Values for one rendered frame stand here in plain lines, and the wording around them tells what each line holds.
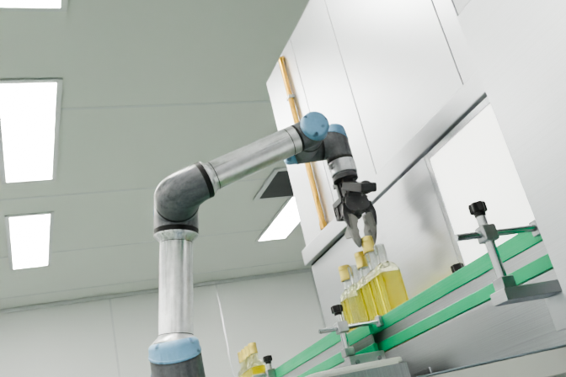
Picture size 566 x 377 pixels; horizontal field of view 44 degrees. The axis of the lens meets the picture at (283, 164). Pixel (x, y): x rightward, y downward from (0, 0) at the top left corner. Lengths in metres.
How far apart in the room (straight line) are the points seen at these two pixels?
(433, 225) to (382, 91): 0.45
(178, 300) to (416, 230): 0.64
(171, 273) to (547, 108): 1.10
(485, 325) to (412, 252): 0.57
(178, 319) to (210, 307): 6.21
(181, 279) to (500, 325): 0.80
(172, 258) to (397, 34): 0.86
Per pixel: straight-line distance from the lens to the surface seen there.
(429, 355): 1.58
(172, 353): 1.60
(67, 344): 7.70
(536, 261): 1.29
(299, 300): 8.28
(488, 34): 1.05
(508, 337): 1.35
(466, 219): 1.71
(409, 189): 1.90
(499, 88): 1.03
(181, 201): 1.72
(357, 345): 1.89
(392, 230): 2.00
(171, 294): 1.77
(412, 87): 1.92
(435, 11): 1.84
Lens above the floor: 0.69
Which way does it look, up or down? 23 degrees up
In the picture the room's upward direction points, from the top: 14 degrees counter-clockwise
